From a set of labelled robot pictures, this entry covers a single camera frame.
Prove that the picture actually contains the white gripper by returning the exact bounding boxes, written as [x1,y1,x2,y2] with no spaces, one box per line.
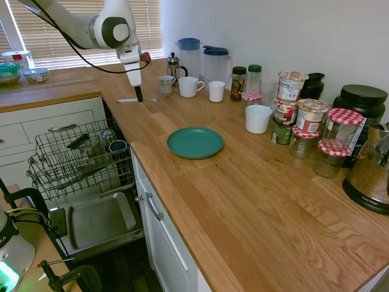
[118,50,145,103]

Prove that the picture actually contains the silver metal fork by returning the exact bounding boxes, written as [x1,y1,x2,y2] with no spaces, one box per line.
[116,94,168,105]

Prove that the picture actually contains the open grey dishwasher door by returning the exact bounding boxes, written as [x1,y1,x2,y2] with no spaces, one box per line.
[47,190,145,261]

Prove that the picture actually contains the patterned white cup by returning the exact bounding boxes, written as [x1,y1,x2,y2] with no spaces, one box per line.
[157,75,176,95]

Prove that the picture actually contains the glass french press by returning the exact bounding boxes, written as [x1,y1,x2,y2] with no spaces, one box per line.
[167,52,189,88]

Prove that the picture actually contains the teal mug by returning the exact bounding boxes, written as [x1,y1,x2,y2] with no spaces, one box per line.
[108,139,128,154]

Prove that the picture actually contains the clear pitcher light blue lid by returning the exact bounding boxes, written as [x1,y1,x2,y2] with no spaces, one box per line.
[177,37,202,80]

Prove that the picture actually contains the wooden window blinds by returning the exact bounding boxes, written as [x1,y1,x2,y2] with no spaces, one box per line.
[0,0,164,72]

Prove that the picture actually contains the teal round plate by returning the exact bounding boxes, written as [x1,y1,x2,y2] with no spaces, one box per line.
[166,127,225,161]

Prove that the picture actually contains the black kitchen utensil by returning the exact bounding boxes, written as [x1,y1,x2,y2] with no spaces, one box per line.
[66,133,91,150]

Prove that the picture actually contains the clear pitcher dark blue lid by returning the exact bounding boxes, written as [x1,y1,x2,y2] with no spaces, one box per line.
[202,45,234,89]

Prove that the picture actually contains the dark spice jar black lid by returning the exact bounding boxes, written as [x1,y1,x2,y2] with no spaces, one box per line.
[230,66,247,102]

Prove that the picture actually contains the small food container blue lid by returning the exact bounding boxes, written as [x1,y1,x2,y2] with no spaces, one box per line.
[22,67,50,84]

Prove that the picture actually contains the white drawer cabinet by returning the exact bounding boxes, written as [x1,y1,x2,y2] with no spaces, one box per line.
[0,96,106,198]

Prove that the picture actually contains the small jar checkered lid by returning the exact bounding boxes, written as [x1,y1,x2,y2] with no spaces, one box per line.
[241,91,263,119]

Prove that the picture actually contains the clear jar green lid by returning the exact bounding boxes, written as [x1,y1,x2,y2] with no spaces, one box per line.
[247,64,263,93]

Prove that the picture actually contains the wide white cup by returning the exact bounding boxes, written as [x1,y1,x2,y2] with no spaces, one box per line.
[244,104,274,134]

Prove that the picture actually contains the food container red clip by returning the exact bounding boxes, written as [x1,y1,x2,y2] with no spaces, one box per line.
[1,50,33,70]

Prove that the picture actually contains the clear glass tumbler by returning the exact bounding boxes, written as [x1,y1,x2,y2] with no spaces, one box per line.
[259,79,279,108]

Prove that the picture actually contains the food container teal lid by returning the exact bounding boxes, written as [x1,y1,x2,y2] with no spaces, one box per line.
[0,62,23,88]

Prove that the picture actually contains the oatmeal cup red label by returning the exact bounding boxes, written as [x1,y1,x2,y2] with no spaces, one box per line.
[274,97,299,126]

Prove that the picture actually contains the large black clamp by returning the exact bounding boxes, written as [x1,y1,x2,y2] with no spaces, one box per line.
[0,175,50,235]

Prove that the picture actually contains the white cabinet door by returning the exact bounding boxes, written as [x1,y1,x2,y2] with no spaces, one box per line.
[129,150,215,292]

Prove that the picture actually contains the oatmeal cup white label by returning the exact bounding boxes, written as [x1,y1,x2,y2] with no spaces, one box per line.
[277,70,310,103]

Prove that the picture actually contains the glass jar checkered lid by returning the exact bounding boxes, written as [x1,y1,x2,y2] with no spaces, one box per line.
[288,124,322,160]
[311,141,348,179]

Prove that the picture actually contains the oatmeal cup red white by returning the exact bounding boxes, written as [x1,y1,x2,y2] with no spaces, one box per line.
[295,98,331,134]

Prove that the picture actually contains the black jug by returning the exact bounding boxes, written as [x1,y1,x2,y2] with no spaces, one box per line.
[300,72,326,101]

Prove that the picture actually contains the black clamp with screw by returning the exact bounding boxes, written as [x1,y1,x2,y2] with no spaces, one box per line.
[36,257,103,292]

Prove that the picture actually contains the tall jar checkered lid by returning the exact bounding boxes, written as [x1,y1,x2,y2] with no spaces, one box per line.
[320,107,365,156]

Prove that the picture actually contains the large black powder tub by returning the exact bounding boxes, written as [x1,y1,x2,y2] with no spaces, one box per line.
[332,84,389,169]

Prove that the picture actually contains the steel electric kettle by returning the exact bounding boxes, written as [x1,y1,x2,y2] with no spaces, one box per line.
[342,122,389,216]

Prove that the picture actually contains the white mug with handle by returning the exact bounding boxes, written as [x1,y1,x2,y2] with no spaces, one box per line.
[177,76,205,99]

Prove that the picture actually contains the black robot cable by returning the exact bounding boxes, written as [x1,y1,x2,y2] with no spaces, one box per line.
[29,0,150,74]

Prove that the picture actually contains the white handleless cup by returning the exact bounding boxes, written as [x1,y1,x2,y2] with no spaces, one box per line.
[208,80,227,103]

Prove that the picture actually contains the metal drawer handle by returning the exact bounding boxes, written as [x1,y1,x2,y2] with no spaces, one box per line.
[47,122,79,133]

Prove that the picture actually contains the wire dishwasher rack with dishes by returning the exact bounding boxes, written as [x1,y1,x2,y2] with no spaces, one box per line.
[34,119,132,173]

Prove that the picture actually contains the empty wire dishwasher rack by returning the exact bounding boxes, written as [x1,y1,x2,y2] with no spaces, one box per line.
[26,151,136,202]

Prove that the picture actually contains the metal cabinet door handle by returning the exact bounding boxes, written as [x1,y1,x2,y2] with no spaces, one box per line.
[143,192,165,222]

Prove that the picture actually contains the yellow cables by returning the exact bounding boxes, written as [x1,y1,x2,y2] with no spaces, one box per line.
[5,207,52,228]

